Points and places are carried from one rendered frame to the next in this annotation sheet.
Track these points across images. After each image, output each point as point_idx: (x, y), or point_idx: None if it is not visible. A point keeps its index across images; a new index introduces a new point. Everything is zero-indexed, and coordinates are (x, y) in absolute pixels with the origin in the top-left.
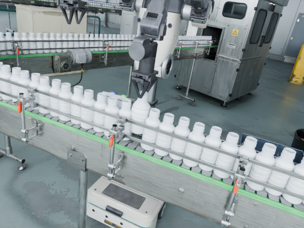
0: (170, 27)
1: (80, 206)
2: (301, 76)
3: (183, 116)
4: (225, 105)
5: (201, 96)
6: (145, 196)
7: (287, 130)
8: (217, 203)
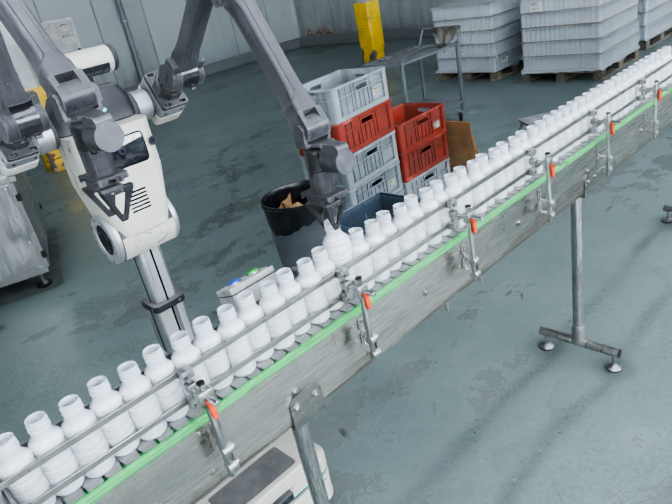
0: (155, 142)
1: (323, 487)
2: None
3: (22, 357)
4: (46, 280)
5: None
6: (269, 446)
7: (184, 235)
8: (453, 269)
